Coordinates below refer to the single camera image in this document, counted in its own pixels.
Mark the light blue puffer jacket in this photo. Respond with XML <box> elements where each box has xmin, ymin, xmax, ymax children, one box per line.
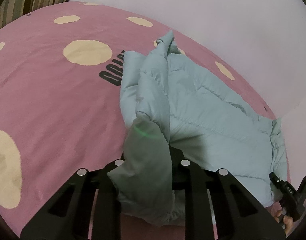
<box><xmin>108</xmin><ymin>32</ymin><xmax>287</xmax><ymax>226</ymax></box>

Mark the person's right hand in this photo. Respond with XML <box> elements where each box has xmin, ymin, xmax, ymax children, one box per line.
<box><xmin>274</xmin><ymin>210</ymin><xmax>294</xmax><ymax>236</ymax></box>

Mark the pink polka dot bedspread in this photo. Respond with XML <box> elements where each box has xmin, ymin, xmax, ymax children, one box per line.
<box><xmin>0</xmin><ymin>0</ymin><xmax>292</xmax><ymax>240</ymax></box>

